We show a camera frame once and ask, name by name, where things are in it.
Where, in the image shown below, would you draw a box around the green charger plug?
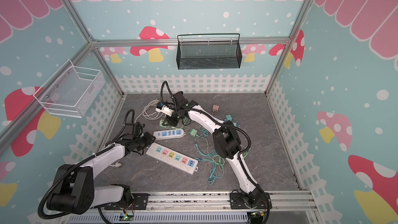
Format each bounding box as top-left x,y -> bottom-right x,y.
189,129 -> 198,138
159,119 -> 170,128

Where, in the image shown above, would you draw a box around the teal charger plug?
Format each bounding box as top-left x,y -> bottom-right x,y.
225,115 -> 233,121

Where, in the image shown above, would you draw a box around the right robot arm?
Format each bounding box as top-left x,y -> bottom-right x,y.
171,91 -> 272,210

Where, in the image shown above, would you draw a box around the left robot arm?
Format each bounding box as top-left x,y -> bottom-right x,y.
37,109 -> 155,220

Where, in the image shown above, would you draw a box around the pink charger plug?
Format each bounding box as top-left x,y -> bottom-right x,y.
212,105 -> 219,112

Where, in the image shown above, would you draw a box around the small white blue power strip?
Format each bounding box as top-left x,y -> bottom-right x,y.
153,129 -> 185,141

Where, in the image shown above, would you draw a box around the large white multicolour power strip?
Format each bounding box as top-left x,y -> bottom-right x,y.
146,143 -> 198,175

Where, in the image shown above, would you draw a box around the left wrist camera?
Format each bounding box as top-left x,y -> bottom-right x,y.
127,122 -> 145,138

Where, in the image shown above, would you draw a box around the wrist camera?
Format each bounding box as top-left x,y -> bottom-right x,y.
127,122 -> 145,138
155,102 -> 174,116

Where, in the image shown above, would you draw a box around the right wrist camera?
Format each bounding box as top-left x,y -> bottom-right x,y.
155,102 -> 174,116

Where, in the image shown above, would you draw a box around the coiled white power cord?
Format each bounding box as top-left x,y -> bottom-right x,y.
136,99 -> 164,121

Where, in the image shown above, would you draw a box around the tangled green charging cables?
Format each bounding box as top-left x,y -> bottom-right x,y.
183,121 -> 249,185

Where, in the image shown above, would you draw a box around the black mesh wall basket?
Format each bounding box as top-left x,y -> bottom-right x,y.
176,33 -> 243,70

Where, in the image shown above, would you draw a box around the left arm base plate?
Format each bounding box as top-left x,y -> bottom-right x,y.
105,194 -> 149,211

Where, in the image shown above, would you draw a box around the white mesh wall basket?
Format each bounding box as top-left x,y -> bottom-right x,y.
33,60 -> 106,118

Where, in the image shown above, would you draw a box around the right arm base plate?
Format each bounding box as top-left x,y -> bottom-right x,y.
229,190 -> 272,210

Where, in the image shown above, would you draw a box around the aluminium front rail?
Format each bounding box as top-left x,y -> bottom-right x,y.
71,191 -> 321,222

